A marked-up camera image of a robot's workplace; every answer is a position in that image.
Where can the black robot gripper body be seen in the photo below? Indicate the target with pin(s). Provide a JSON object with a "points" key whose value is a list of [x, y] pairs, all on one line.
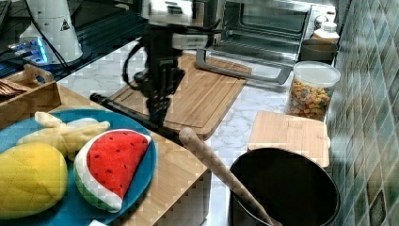
{"points": [[163, 46]]}

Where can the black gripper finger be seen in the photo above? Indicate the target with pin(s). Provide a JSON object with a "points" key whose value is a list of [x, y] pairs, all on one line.
{"points": [[158, 109]]}

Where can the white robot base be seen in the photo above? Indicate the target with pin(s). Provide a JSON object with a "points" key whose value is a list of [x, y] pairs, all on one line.
{"points": [[50, 39]]}

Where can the bamboo cutting board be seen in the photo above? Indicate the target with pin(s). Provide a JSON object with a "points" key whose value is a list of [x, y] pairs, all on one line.
{"points": [[200, 102]]}

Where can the plush watermelon slice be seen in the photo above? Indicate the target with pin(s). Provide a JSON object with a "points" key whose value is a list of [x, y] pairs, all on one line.
{"points": [[105, 167]]}

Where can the plush peeled banana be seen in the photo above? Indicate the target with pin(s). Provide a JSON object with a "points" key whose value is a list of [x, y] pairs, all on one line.
{"points": [[67, 137]]}

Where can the silver toaster oven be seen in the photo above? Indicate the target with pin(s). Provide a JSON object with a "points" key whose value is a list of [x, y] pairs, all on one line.
{"points": [[267, 32]]}

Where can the wooden tea bag organiser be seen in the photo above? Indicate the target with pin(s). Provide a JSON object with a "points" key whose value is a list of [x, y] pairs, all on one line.
{"points": [[26, 92]]}

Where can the teal plate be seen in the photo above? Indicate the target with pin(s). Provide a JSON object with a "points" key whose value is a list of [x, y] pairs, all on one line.
{"points": [[73, 209]]}

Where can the plush yellow pineapple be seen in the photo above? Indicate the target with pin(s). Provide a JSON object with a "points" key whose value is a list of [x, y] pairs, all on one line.
{"points": [[34, 177]]}

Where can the teal canister with bamboo lid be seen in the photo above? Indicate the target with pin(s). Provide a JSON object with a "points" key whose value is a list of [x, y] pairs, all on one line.
{"points": [[300, 135]]}

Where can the dark grey cup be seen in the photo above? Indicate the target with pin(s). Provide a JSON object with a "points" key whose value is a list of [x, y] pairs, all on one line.
{"points": [[317, 50]]}

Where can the clear jar of colourful cereal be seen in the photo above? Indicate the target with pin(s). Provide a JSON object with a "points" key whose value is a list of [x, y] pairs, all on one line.
{"points": [[311, 89]]}

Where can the black utensil holder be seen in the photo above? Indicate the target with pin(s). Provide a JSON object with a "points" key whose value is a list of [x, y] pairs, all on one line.
{"points": [[292, 189]]}

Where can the white-capped pill bottle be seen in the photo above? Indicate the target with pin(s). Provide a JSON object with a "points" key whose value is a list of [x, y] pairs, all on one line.
{"points": [[327, 31]]}

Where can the black pipe drawer handle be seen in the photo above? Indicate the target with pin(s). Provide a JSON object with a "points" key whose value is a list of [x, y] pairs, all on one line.
{"points": [[143, 120]]}

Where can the wooden utensil handle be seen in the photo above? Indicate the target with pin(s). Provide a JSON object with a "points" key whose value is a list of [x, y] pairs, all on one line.
{"points": [[208, 158]]}

